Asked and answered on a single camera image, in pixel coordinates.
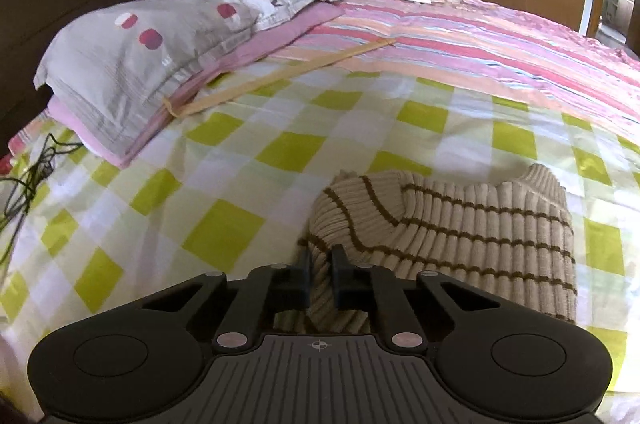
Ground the long wooden stick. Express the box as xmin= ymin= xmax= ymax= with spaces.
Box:
xmin=164 ymin=38 xmax=397 ymax=117

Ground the grey pillow with red dots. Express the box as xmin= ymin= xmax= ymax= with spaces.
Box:
xmin=34 ymin=0 xmax=346 ymax=150

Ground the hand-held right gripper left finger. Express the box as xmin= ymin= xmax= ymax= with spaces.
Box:
xmin=140 ymin=246 xmax=315 ymax=353

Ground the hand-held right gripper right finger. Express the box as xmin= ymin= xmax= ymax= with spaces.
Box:
xmin=330 ymin=245 xmax=501 ymax=353

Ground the black cable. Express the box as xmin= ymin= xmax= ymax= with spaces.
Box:
xmin=0 ymin=131 xmax=83 ymax=265

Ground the pink striped blanket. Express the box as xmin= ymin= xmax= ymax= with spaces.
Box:
xmin=270 ymin=0 xmax=640 ymax=135

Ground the pink pillow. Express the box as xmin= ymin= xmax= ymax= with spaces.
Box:
xmin=47 ymin=1 xmax=346 ymax=170

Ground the beige brown-striped knit sweater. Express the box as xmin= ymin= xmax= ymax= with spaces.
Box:
xmin=272 ymin=164 xmax=578 ymax=335

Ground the yellow white checked bed sheet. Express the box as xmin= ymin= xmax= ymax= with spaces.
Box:
xmin=0 ymin=69 xmax=640 ymax=405

